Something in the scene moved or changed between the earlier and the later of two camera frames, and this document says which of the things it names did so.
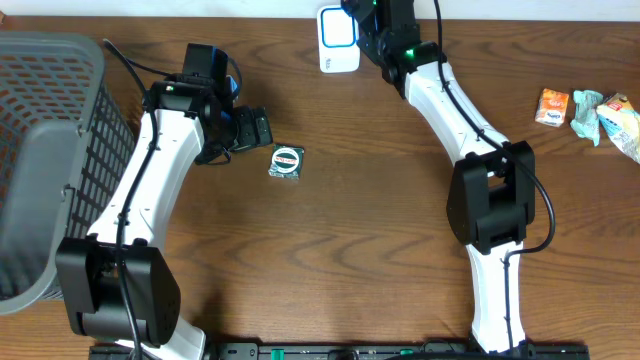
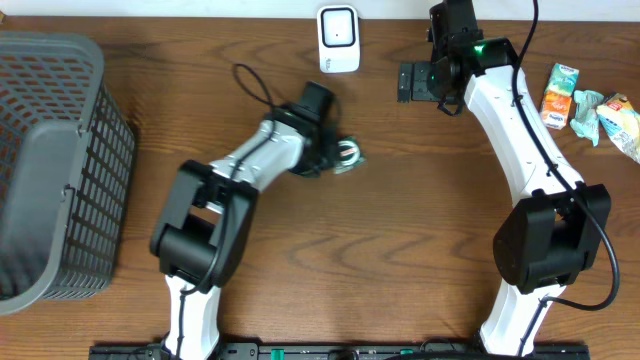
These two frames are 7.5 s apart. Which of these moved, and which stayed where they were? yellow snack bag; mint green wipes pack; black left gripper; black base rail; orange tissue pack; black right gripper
Moved: black left gripper; black right gripper
Stayed: orange tissue pack; black base rail; mint green wipes pack; yellow snack bag
